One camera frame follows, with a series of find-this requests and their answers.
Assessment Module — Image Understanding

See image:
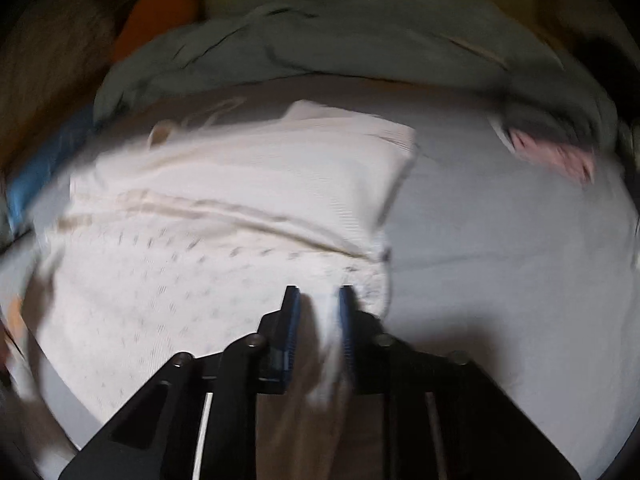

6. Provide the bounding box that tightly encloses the dark grey cloth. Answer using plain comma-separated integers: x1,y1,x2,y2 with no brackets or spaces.
504,100,607,150

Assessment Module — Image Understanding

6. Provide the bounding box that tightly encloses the blue bolster pillow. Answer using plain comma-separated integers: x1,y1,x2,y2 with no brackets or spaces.
7,110,98,228

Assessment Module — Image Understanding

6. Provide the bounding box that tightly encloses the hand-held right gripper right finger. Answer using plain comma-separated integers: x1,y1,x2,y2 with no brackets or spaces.
339,286,582,480

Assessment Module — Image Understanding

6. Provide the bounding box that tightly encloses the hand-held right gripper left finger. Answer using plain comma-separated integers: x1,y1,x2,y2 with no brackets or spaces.
59,286,302,480

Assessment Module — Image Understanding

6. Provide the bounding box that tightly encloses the pink cloth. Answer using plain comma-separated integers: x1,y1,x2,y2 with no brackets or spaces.
506,129,599,187

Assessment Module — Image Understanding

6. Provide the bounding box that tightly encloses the orange plush pillow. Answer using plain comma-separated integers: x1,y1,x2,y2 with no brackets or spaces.
112,0,202,63

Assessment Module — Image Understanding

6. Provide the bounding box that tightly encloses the white knit sweater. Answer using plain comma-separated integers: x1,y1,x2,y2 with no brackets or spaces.
20,100,420,426

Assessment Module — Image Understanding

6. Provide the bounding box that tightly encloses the grey duvet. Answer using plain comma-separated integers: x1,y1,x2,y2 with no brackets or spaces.
92,0,626,151

